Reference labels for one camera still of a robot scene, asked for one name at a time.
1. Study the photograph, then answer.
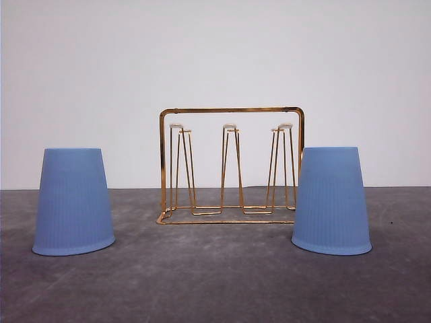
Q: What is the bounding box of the blue ribbed plastic cup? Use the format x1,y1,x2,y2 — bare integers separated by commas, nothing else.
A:
32,148,116,256
291,146,372,255

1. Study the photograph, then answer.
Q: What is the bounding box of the gold wire cup rack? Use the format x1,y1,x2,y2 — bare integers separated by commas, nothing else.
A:
156,106,305,225

